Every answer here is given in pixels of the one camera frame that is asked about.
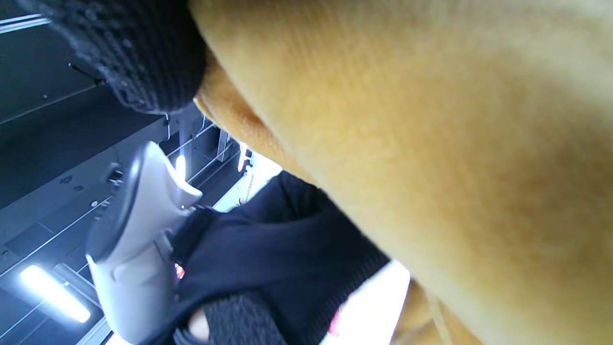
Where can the person's right hand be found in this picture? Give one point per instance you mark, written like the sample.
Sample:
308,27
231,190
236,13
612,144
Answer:
139,52

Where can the person's left hand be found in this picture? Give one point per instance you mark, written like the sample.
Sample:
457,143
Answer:
268,254

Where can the yellow square towel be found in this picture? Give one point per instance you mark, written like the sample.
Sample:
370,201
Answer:
431,143

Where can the grey tracking controller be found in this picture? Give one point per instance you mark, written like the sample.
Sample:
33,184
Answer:
134,239

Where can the ceiling light tube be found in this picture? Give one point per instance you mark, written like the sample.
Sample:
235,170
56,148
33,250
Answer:
52,293

